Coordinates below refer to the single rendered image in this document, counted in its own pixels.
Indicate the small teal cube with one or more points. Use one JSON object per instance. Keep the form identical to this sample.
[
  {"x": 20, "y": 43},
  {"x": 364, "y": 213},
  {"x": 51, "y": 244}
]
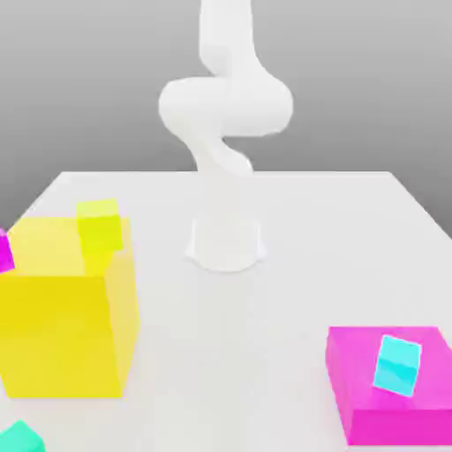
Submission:
[{"x": 19, "y": 439}]

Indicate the small cyan cube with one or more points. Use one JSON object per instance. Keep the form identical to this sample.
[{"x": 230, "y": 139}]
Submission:
[{"x": 397, "y": 365}]

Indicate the large yellow box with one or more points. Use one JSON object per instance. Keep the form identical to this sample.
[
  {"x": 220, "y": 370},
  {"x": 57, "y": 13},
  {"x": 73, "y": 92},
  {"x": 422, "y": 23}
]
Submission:
[{"x": 56, "y": 332}]

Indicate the large magenta box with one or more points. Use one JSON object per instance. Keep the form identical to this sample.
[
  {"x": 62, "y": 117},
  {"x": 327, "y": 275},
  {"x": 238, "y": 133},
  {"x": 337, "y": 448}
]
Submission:
[{"x": 356, "y": 374}]

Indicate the small yellow-green cube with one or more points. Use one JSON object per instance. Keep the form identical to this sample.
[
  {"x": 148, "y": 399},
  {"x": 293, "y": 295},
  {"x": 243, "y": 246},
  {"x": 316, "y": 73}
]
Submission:
[{"x": 99, "y": 229}]

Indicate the small magenta cube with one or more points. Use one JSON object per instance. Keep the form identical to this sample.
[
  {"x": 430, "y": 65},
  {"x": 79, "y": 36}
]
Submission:
[{"x": 5, "y": 252}]

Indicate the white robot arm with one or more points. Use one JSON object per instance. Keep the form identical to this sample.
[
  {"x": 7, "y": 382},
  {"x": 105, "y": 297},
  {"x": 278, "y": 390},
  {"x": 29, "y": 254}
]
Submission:
[{"x": 226, "y": 106}]

